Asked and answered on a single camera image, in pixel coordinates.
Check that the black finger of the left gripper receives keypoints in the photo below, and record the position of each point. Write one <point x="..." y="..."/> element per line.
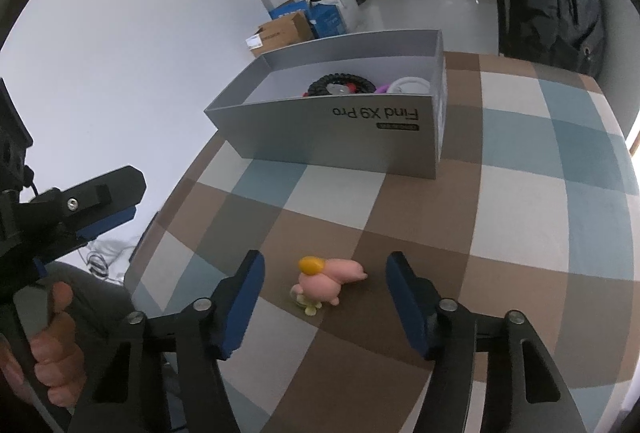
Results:
<point x="97" y="206"/>

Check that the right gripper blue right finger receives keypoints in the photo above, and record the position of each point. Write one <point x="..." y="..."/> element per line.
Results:
<point x="525" y="391"/>

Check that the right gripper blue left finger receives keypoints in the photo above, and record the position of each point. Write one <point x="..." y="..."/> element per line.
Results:
<point x="126" y="392"/>

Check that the pink duck toy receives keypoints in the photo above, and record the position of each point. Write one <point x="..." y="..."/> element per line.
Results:
<point x="320" y="282"/>

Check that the person's left hand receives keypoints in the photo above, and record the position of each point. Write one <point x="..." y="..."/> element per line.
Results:
<point x="60" y="363"/>

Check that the checkered blanket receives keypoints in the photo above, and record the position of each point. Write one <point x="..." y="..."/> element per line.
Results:
<point x="535" y="207"/>

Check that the grey phone box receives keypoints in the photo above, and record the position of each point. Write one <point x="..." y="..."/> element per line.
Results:
<point x="324" y="103"/>

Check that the brown cardboard box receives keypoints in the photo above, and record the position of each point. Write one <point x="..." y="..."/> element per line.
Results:
<point x="279" y="33"/>

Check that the blue cardboard box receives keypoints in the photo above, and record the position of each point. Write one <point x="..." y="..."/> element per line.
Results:
<point x="325" y="19"/>

